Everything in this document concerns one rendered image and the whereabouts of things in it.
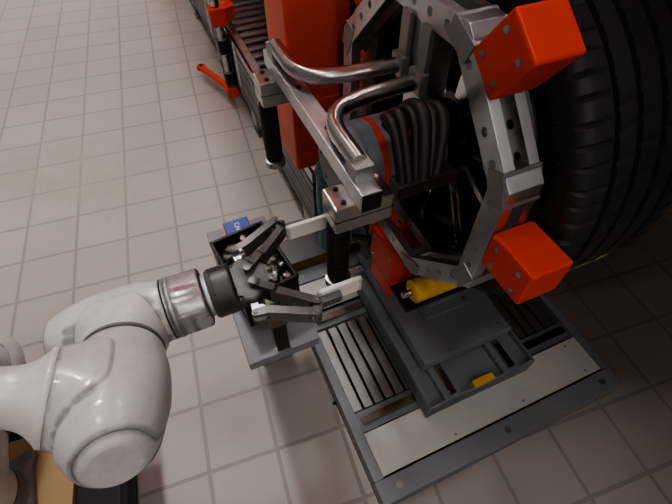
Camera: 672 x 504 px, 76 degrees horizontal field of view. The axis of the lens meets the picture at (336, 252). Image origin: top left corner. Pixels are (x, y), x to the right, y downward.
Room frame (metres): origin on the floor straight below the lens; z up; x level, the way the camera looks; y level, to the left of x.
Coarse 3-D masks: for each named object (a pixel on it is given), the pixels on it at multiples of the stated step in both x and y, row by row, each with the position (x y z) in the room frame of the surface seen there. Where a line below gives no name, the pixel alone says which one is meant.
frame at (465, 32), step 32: (384, 0) 0.76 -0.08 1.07; (416, 0) 0.68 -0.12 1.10; (448, 0) 0.63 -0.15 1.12; (480, 0) 0.63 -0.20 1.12; (352, 32) 0.86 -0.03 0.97; (448, 32) 0.59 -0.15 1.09; (480, 32) 0.56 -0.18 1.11; (480, 96) 0.51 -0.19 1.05; (512, 96) 0.51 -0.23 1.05; (480, 128) 0.49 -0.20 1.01; (512, 128) 0.50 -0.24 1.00; (512, 160) 0.45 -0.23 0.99; (512, 192) 0.42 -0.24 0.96; (384, 224) 0.68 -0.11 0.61; (480, 224) 0.44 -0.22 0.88; (512, 224) 0.44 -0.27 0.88; (416, 256) 0.57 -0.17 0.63; (448, 256) 0.53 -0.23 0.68; (480, 256) 0.42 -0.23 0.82
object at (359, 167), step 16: (432, 32) 0.62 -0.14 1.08; (432, 48) 0.62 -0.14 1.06; (416, 64) 0.64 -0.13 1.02; (400, 80) 0.61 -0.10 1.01; (416, 80) 0.62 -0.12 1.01; (352, 96) 0.57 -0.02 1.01; (368, 96) 0.58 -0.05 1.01; (384, 96) 0.59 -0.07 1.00; (336, 112) 0.53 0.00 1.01; (336, 128) 0.49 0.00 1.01; (336, 144) 0.47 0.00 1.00; (352, 144) 0.46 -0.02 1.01; (352, 160) 0.43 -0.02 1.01; (368, 160) 0.43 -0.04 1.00; (352, 176) 0.42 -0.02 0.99; (368, 176) 0.42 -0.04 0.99
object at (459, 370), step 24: (384, 312) 0.71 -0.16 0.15; (384, 336) 0.64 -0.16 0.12; (504, 336) 0.63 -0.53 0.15; (408, 360) 0.55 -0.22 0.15; (456, 360) 0.55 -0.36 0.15; (480, 360) 0.55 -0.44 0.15; (504, 360) 0.53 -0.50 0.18; (528, 360) 0.55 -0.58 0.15; (408, 384) 0.49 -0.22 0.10; (432, 384) 0.47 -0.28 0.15; (456, 384) 0.46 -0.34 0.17; (480, 384) 0.46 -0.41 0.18; (432, 408) 0.40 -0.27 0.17
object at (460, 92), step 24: (384, 48) 0.92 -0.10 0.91; (456, 72) 0.99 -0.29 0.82; (456, 96) 0.70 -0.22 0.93; (528, 96) 0.54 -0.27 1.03; (456, 120) 0.75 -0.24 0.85; (456, 144) 0.73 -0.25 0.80; (456, 168) 0.66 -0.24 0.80; (480, 168) 0.86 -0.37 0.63; (432, 192) 0.71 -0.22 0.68; (456, 192) 0.64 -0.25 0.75; (480, 192) 0.59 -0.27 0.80; (432, 216) 0.70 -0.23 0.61; (456, 216) 0.63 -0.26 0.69; (528, 216) 0.47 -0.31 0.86; (456, 240) 0.60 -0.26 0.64
